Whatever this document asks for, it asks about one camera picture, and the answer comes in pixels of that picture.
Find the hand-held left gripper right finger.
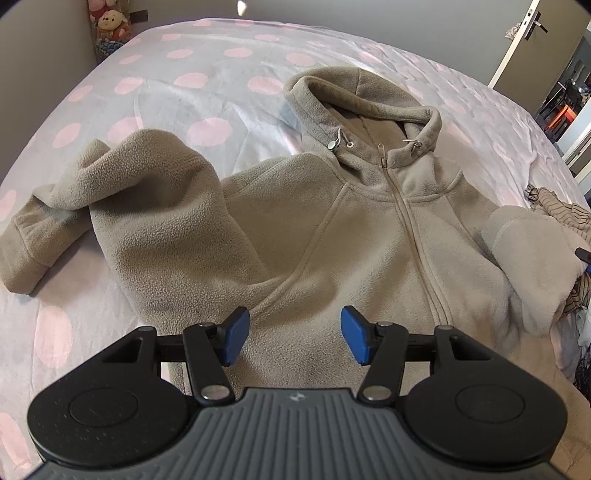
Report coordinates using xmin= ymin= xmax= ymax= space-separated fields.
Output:
xmin=340 ymin=305 xmax=492 ymax=403

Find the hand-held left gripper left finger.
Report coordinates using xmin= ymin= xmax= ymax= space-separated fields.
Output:
xmin=99 ymin=307 xmax=250 ymax=404

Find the beige fleece zip hoodie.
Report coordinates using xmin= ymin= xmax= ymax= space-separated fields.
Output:
xmin=0 ymin=66 xmax=587 ymax=407

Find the striped beige cloth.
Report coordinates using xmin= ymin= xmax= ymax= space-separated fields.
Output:
xmin=525 ymin=184 xmax=591 ymax=384

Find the beige room door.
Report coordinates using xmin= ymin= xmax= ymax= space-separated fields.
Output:
xmin=488 ymin=0 xmax=550 ymax=89

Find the bed with pink-dotted sheet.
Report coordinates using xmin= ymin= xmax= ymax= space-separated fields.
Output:
xmin=0 ymin=17 xmax=591 ymax=464

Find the row of plush toys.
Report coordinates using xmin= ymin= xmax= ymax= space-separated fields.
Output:
xmin=89 ymin=0 xmax=133 ymax=60

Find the black door handle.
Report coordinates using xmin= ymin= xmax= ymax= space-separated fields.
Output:
xmin=521 ymin=11 xmax=549 ymax=34

